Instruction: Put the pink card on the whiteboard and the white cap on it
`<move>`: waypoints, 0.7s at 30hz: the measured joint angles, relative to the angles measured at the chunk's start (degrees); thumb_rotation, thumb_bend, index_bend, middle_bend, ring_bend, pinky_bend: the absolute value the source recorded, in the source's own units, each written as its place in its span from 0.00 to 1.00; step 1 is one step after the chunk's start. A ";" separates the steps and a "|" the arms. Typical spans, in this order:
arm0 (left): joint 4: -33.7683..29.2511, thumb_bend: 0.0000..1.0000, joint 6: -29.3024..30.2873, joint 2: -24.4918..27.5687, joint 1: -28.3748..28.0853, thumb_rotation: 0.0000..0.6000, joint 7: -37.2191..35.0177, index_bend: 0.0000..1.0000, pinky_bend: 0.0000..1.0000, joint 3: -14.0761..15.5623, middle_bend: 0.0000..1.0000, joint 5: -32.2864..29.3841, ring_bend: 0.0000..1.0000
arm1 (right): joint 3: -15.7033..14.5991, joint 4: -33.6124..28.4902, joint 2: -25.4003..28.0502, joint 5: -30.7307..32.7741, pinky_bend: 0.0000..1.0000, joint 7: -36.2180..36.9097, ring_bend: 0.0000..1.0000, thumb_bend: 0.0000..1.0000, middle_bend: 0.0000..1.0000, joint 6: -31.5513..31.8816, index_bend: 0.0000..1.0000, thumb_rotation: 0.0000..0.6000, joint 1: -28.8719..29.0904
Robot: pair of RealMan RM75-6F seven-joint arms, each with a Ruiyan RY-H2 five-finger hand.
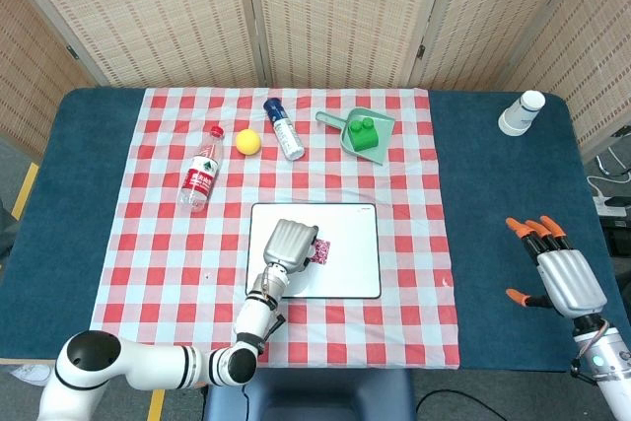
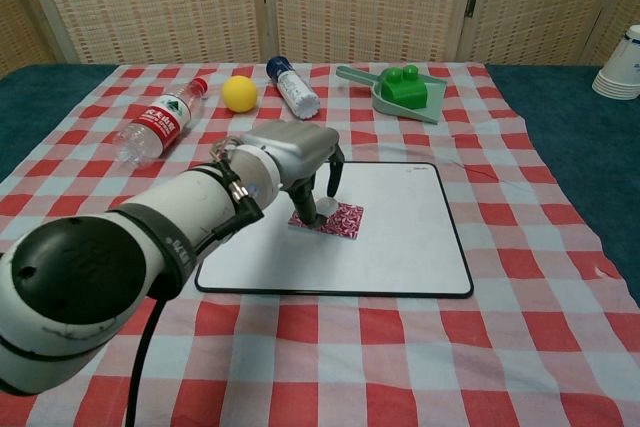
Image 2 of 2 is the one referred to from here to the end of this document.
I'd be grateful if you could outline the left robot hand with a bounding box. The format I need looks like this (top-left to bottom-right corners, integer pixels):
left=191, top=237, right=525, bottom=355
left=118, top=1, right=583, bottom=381
left=239, top=122, right=345, bottom=231

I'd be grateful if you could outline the white board black frame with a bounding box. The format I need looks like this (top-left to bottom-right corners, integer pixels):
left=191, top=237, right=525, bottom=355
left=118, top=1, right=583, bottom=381
left=193, top=160, right=475, bottom=299

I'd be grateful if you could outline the white bottle blue cap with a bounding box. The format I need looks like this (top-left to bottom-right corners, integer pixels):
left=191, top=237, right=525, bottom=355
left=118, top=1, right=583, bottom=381
left=265, top=56, right=321, bottom=121

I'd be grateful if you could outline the yellow ball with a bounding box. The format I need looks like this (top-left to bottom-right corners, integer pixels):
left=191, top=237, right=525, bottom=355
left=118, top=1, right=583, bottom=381
left=221, top=75, right=259, bottom=114

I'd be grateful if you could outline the green toy building block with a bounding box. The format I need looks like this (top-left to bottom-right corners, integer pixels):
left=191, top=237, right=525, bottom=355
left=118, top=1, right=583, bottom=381
left=380, top=64, right=428, bottom=111

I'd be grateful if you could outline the light green dustpan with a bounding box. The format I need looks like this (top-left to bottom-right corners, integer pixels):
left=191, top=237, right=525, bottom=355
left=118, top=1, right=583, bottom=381
left=335, top=64, right=447, bottom=126

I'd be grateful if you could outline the red label water bottle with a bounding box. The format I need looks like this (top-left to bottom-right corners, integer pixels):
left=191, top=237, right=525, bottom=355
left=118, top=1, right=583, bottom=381
left=114, top=75, right=210, bottom=168

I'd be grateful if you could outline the woven folding screen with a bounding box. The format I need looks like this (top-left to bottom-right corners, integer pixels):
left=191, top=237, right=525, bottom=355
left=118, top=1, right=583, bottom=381
left=0, top=0, right=640, bottom=79

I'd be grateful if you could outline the red checkered tablecloth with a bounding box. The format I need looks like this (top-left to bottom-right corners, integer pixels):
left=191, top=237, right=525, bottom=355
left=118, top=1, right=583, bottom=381
left=0, top=62, right=640, bottom=427

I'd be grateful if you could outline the stack of white paper cups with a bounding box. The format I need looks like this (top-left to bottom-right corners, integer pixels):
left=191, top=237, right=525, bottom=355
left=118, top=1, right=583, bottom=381
left=591, top=24, right=640, bottom=101

